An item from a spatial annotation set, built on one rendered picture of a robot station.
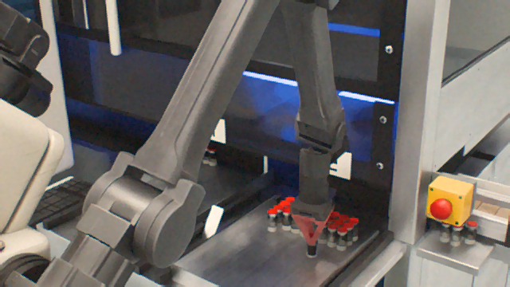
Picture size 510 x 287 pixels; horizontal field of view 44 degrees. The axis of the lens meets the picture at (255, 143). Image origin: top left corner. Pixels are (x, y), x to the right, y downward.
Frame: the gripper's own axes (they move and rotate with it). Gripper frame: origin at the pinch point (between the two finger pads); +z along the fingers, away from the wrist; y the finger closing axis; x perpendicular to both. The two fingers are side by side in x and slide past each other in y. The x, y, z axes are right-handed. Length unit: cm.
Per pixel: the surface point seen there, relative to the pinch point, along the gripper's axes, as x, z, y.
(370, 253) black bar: -11.3, 2.2, 2.2
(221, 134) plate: 30.3, -8.4, 23.3
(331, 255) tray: -3.8, 4.0, 1.3
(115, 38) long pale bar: 59, -29, 24
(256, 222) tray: 15.3, 4.2, 7.9
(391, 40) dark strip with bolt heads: -10.1, -37.5, 13.8
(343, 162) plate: -1.9, -10.2, 15.0
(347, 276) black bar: -9.0, 2.1, -6.9
